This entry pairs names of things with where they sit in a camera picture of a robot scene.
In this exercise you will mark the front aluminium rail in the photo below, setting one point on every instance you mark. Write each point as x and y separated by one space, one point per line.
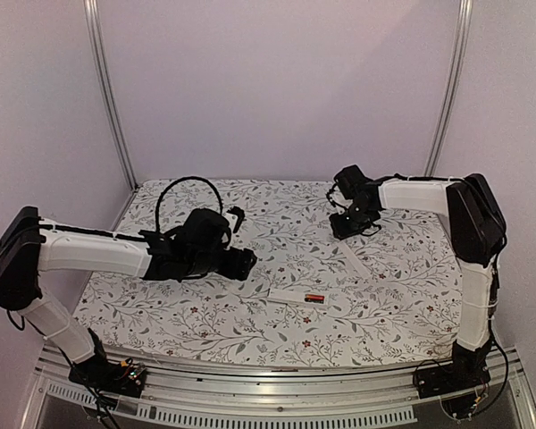
185 393

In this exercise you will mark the right aluminium frame post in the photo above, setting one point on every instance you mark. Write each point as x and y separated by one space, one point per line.
457 60

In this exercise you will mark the aluminium frame post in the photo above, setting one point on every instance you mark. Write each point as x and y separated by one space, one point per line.
457 60
103 74

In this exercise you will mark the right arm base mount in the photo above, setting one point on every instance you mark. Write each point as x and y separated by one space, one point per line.
461 374

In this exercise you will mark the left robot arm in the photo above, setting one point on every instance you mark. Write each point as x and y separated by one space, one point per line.
32 245

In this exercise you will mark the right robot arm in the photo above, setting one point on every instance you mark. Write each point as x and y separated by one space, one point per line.
477 233

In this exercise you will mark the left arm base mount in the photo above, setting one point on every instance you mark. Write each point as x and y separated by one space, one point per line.
98 373

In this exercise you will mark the floral patterned table mat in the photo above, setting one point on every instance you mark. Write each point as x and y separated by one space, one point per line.
406 309

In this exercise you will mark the left aluminium frame post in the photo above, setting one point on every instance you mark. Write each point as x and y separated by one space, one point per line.
103 74

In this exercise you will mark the red AAA battery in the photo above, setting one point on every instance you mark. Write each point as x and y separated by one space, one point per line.
314 298

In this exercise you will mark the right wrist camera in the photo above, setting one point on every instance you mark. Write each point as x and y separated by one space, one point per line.
331 198

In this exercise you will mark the white remote control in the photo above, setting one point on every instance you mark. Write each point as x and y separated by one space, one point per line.
296 298

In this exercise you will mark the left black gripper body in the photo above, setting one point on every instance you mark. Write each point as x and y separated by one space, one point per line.
236 268

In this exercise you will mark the white remote battery cover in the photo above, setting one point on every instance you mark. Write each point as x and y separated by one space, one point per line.
352 258

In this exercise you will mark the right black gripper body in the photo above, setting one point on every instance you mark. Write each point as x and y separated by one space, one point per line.
355 222

